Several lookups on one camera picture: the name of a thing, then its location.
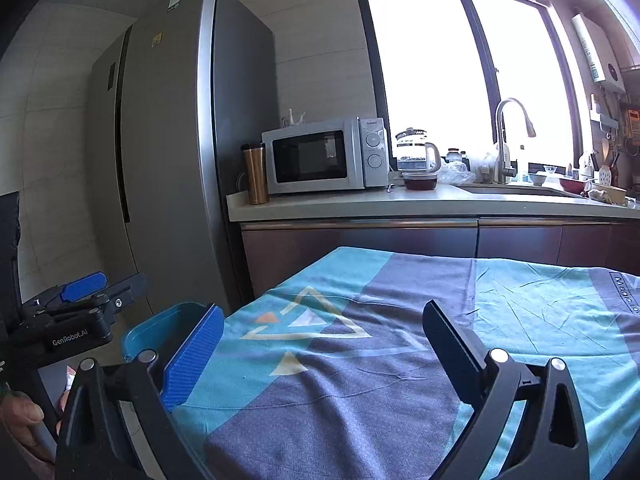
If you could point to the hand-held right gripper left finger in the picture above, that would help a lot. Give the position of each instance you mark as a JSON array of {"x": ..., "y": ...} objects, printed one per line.
[{"x": 195, "y": 355}]

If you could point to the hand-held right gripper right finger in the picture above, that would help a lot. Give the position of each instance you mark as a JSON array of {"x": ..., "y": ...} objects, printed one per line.
[{"x": 450, "y": 350}]

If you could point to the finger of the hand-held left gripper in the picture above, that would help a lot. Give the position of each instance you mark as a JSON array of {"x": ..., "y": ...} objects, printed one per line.
[
  {"x": 125, "y": 294},
  {"x": 82, "y": 284}
]

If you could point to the blue plastic bin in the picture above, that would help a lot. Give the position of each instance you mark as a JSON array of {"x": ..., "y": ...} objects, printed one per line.
[{"x": 160, "y": 327}]

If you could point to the person's left hand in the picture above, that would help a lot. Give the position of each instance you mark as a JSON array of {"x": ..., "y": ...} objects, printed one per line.
[{"x": 20, "y": 417}]

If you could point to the printed blue grey tablecloth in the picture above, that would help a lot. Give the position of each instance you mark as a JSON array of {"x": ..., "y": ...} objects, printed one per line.
[{"x": 400, "y": 370}]

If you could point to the grey refrigerator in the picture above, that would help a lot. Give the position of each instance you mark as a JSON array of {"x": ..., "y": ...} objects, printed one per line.
[{"x": 170, "y": 160}]

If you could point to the kitchen counter cabinet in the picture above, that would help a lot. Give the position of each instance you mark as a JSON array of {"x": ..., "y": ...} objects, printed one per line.
[{"x": 360, "y": 240}]

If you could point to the dark red bowl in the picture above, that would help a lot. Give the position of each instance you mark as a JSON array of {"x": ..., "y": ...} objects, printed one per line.
[{"x": 420, "y": 181}]

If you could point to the steel sink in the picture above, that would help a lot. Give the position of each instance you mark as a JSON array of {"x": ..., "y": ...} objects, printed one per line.
[{"x": 515, "y": 191}]

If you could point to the copper travel tumbler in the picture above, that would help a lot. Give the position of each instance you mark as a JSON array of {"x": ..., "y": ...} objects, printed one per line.
[{"x": 256, "y": 175}]

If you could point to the clear plastic bag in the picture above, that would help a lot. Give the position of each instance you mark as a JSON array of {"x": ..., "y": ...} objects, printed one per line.
[{"x": 457, "y": 171}]

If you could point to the small white bowl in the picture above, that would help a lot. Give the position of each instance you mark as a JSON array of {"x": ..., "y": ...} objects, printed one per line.
[{"x": 536, "y": 179}]

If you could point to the glass electric kettle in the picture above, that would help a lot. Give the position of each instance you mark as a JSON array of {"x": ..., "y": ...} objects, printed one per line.
[{"x": 415, "y": 152}]

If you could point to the steel kitchen faucet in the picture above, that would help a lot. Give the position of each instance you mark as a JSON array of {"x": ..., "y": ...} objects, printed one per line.
[{"x": 501, "y": 140}]

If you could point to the silver microwave oven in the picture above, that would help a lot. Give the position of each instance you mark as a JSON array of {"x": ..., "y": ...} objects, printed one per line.
[{"x": 310, "y": 157}]

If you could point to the kitchen window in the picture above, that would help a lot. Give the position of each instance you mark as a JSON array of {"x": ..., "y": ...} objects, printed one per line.
[{"x": 425, "y": 70}]

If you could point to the white water heater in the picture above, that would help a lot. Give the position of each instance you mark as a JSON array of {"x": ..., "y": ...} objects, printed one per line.
[{"x": 597, "y": 55}]

